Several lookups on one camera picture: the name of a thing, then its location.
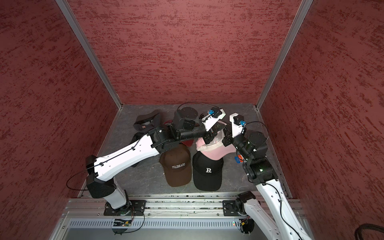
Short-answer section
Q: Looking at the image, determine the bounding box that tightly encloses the left rear aluminium corner post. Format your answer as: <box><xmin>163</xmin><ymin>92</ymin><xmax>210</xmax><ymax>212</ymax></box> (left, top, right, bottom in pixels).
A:
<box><xmin>56</xmin><ymin>0</ymin><xmax>123</xmax><ymax>111</ymax></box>

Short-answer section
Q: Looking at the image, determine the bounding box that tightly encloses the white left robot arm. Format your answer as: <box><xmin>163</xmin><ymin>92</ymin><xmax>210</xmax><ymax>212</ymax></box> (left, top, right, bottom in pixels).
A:
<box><xmin>85</xmin><ymin>106</ymin><xmax>226</xmax><ymax>209</ymax></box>

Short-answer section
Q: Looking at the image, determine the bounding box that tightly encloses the aluminium corner post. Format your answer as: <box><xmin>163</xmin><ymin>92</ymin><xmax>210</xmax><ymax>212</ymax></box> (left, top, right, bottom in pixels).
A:
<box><xmin>256</xmin><ymin>0</ymin><xmax>313</xmax><ymax>112</ymax></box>
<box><xmin>56</xmin><ymin>0</ymin><xmax>123</xmax><ymax>111</ymax></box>

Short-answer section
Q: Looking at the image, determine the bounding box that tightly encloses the black baseball cap letter R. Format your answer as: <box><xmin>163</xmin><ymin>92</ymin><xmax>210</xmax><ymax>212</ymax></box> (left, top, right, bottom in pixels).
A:
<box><xmin>193</xmin><ymin>152</ymin><xmax>224</xmax><ymax>192</ymax></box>

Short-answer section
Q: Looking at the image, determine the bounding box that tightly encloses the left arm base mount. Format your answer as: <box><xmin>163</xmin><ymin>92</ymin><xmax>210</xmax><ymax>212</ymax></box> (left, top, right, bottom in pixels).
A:
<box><xmin>104</xmin><ymin>200</ymin><xmax>147</xmax><ymax>217</ymax></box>

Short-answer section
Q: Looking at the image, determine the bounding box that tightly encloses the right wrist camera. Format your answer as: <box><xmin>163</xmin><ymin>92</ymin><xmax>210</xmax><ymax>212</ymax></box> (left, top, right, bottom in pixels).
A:
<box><xmin>229</xmin><ymin>113</ymin><xmax>246</xmax><ymax>138</ymax></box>

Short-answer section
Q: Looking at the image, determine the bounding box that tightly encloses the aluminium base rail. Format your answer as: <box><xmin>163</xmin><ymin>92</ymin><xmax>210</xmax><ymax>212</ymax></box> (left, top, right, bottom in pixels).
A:
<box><xmin>49</xmin><ymin>191</ymin><xmax>316</xmax><ymax>240</ymax></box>

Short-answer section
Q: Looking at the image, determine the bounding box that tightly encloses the black cap under left arm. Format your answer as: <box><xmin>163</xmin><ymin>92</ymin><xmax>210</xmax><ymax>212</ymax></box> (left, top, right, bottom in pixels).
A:
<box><xmin>130</xmin><ymin>133</ymin><xmax>145</xmax><ymax>168</ymax></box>

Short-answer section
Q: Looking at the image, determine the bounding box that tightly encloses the dark red baseball cap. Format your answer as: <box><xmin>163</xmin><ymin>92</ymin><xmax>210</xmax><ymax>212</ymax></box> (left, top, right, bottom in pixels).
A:
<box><xmin>164</xmin><ymin>120</ymin><xmax>194</xmax><ymax>147</ymax></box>

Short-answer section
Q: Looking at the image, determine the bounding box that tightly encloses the right rear aluminium corner post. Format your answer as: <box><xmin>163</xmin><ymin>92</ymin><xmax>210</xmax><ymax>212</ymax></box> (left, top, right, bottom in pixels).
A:
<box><xmin>256</xmin><ymin>0</ymin><xmax>313</xmax><ymax>112</ymax></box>

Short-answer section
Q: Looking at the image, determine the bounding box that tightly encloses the black cable coil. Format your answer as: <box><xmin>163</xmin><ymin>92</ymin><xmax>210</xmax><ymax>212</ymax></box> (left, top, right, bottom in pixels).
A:
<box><xmin>354</xmin><ymin>223</ymin><xmax>384</xmax><ymax>240</ymax></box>

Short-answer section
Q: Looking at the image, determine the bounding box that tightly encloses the brown baseball cap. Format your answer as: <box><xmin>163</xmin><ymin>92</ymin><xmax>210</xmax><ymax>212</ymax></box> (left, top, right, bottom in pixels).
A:
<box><xmin>159</xmin><ymin>144</ymin><xmax>192</xmax><ymax>188</ymax></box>

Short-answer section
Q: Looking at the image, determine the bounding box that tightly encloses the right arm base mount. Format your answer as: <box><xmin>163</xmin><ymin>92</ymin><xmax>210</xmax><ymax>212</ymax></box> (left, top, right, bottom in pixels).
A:
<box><xmin>222</xmin><ymin>200</ymin><xmax>248</xmax><ymax>217</ymax></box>

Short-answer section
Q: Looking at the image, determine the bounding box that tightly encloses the grey baseball cap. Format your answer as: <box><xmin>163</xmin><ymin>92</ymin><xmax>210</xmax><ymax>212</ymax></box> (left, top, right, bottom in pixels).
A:
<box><xmin>133</xmin><ymin>110</ymin><xmax>162</xmax><ymax>133</ymax></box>

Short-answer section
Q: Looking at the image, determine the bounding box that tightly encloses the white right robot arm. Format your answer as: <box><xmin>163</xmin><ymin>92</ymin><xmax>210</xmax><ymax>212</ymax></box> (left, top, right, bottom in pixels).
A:
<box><xmin>223</xmin><ymin>128</ymin><xmax>311</xmax><ymax>240</ymax></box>

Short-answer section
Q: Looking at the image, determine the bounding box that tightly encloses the pink baseball cap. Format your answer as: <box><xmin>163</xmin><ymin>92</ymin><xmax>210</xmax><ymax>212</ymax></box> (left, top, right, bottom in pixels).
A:
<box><xmin>196</xmin><ymin>121</ymin><xmax>236</xmax><ymax>161</ymax></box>

